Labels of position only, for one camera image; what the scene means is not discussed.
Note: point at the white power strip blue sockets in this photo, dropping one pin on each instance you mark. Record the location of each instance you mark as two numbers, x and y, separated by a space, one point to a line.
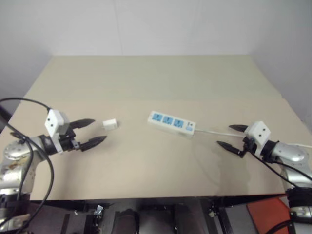
168 123

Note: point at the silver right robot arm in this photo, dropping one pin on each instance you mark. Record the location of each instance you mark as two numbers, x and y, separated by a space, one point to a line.
291 152

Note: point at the black table frame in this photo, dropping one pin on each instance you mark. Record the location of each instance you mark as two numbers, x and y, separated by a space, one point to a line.
146 201

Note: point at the metal caster wheel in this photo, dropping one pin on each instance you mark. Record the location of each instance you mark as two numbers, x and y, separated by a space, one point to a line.
212 212
98 210

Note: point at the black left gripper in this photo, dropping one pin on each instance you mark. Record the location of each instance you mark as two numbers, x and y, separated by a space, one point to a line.
68 142

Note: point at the orange red flat object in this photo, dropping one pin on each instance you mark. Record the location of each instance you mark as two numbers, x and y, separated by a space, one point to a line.
265 214

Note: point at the white plug adapter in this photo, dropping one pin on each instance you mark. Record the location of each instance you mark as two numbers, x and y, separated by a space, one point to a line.
110 124

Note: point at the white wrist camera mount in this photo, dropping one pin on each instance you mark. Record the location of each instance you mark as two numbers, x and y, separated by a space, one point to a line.
52 119
259 131

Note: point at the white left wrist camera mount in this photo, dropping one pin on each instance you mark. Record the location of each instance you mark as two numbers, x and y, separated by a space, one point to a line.
52 119

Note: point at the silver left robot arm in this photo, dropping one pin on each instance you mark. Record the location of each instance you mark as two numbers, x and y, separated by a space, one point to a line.
14 149

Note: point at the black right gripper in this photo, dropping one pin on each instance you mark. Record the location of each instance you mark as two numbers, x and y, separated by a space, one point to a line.
248 146

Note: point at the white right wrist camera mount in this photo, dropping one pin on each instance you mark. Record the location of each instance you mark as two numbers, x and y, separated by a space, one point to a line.
259 131

